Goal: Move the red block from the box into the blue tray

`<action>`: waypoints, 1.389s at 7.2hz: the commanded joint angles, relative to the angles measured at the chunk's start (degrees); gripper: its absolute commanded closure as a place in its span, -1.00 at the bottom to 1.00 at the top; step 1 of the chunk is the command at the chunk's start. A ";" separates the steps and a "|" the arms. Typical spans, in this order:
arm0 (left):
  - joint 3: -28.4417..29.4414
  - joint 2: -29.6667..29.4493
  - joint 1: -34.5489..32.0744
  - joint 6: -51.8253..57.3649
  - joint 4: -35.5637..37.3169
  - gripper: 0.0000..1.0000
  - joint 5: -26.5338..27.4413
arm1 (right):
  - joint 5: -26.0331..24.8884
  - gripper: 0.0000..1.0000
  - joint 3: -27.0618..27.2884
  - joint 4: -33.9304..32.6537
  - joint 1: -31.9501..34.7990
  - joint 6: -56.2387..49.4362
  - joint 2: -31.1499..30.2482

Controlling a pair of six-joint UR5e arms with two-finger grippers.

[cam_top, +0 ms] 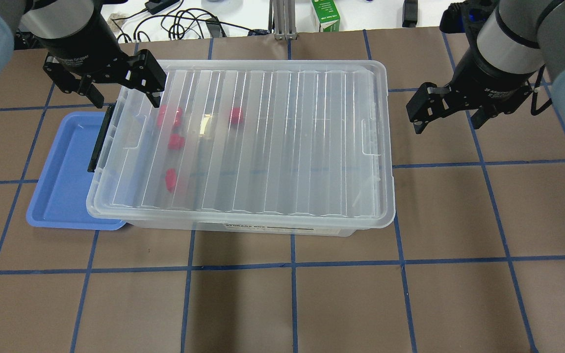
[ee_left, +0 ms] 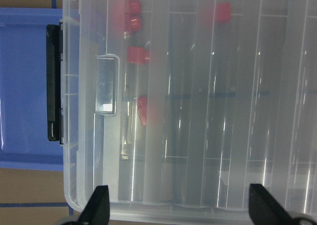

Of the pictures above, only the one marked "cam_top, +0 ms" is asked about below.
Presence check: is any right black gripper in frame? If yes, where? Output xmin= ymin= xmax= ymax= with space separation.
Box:
xmin=406 ymin=49 xmax=533 ymax=134

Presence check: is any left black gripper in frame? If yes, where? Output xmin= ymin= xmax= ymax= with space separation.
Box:
xmin=43 ymin=29 xmax=167 ymax=109

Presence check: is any red block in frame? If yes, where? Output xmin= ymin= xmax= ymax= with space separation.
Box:
xmin=155 ymin=105 xmax=183 ymax=129

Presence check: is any clear plastic box lid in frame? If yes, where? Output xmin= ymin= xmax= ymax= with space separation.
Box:
xmin=86 ymin=60 xmax=396 ymax=230

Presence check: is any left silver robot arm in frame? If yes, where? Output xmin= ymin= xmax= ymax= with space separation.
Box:
xmin=0 ymin=0 xmax=167 ymax=108

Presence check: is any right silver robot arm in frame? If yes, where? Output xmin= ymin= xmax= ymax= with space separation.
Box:
xmin=406 ymin=0 xmax=565 ymax=134

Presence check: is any blue plastic tray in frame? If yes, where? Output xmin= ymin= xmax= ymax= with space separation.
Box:
xmin=26 ymin=111 xmax=126 ymax=231

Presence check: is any clear plastic storage box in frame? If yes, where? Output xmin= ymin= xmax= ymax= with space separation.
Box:
xmin=94 ymin=61 xmax=393 ymax=237

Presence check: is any black power adapter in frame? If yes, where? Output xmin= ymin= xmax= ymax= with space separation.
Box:
xmin=205 ymin=17 xmax=227 ymax=38

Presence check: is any green white carton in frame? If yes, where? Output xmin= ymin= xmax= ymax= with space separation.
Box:
xmin=310 ymin=0 xmax=341 ymax=33

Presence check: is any black box latch handle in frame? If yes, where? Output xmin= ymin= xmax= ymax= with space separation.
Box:
xmin=87 ymin=103 xmax=116 ymax=173

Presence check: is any aluminium frame post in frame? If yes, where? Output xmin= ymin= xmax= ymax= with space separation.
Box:
xmin=268 ymin=0 xmax=298 ymax=40

